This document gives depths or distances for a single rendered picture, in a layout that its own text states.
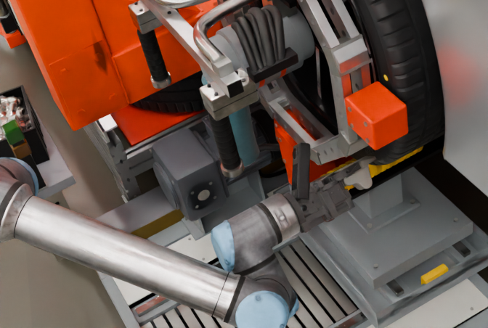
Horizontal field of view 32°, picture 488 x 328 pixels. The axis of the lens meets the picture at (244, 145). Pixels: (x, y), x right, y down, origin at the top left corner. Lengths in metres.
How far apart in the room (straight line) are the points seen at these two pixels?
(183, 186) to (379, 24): 0.86
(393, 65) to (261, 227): 0.41
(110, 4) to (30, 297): 0.95
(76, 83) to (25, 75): 1.28
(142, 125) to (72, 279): 0.50
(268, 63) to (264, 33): 0.05
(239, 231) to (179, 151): 0.62
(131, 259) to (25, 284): 1.12
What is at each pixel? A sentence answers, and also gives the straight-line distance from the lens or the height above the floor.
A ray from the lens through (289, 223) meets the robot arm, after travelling 1.69.
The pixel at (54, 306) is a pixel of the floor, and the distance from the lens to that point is 2.56.
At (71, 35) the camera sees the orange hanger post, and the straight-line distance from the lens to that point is 2.08.
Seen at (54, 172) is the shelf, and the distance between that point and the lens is 2.25.
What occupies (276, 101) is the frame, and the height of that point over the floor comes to 0.62.
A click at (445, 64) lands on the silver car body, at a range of 1.45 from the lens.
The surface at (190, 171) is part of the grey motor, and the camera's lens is 2.18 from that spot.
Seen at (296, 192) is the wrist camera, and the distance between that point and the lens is 1.72.
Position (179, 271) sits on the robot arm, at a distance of 1.56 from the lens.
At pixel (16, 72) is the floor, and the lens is 3.46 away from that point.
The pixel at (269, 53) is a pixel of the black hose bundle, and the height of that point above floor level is 1.00.
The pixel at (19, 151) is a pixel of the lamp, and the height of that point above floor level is 0.60.
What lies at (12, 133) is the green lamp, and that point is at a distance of 2.09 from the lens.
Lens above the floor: 1.91
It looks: 43 degrees down
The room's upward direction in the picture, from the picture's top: 14 degrees counter-clockwise
